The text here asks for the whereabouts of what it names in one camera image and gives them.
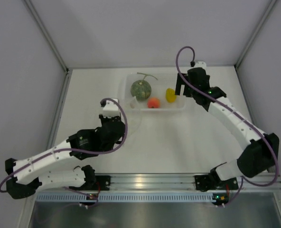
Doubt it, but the yellow fake food piece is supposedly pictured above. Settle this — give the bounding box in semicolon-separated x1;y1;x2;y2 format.
165;88;177;103

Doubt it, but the clear zip top bag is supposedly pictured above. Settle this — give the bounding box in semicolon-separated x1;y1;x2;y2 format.
127;97;142;136

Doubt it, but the pink fake food piece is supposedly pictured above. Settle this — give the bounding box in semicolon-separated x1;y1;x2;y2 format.
147;97;160;109

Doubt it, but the green netted fake melon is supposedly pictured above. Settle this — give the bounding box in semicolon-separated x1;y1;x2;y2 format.
130;72;157;102

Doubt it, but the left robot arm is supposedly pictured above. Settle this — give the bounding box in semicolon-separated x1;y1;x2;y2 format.
5;115;128;200

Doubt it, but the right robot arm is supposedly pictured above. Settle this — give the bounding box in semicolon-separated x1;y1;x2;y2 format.
175;67;279;191

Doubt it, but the white perforated plastic basket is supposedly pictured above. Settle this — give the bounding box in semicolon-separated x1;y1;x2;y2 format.
118;72;195;114

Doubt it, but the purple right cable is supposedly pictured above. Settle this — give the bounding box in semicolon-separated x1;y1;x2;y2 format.
176;46;280;186

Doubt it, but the purple cable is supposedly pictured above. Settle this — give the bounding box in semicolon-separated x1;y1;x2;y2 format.
0;98;128;193
176;46;280;186

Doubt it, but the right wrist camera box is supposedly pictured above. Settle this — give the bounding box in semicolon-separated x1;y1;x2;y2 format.
190;61;207;70

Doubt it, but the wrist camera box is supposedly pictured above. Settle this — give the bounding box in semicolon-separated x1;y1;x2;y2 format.
100;98;120;118
190;61;207;70

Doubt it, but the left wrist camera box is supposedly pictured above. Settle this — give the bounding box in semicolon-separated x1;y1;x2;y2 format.
100;98;120;118

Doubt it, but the aluminium mounting rail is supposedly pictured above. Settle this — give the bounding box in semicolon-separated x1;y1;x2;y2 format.
100;172;281;192

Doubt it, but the slotted grey cable duct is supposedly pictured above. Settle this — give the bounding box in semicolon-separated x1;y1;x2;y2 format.
36;192;227;203

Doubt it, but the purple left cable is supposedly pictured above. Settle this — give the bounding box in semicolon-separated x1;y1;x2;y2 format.
0;98;128;193

